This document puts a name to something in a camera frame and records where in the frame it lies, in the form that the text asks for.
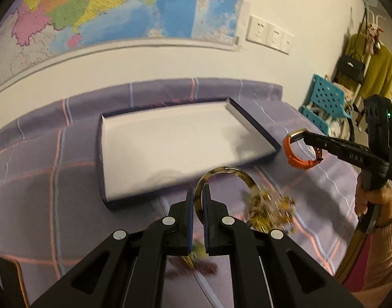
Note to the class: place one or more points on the white wall socket panel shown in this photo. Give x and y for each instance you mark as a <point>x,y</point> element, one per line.
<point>269,35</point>

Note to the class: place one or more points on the dark blue jewelry tray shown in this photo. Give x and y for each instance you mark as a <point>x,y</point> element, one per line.
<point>144,150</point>

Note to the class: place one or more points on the person's right hand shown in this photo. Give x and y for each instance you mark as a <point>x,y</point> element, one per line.
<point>382,197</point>

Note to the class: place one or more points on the pink right sleeve forearm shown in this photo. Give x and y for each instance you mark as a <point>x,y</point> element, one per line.
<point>378,276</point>

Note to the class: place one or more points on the white coat rack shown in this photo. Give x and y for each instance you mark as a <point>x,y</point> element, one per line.
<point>372,45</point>

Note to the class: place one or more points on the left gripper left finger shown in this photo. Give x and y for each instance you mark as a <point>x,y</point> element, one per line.
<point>126,270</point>

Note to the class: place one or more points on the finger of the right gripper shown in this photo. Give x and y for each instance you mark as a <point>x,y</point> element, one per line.
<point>350,152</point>

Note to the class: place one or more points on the black smartphone orange case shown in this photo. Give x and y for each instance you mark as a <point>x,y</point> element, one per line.
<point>12,282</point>

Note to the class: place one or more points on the wall map poster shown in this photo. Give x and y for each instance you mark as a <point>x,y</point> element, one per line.
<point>33,31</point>

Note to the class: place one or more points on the mustard yellow hanging coat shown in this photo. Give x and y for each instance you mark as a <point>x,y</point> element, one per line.
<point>378,78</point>

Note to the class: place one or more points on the purple plaid bedsheet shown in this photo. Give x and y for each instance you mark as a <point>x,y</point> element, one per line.
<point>51,211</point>

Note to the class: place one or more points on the orange smart watch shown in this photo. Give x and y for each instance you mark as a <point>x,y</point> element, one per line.
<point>298,153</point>

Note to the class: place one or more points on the teal perforated plastic chair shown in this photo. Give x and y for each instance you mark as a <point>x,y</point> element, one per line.
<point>327,108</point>

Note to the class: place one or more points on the black handbag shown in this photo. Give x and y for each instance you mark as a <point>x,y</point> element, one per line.
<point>351,67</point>

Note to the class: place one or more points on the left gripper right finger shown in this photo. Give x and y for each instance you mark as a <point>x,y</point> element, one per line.
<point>268,270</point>

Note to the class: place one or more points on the tortoiseshell bangle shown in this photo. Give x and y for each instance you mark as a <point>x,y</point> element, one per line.
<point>229,185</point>

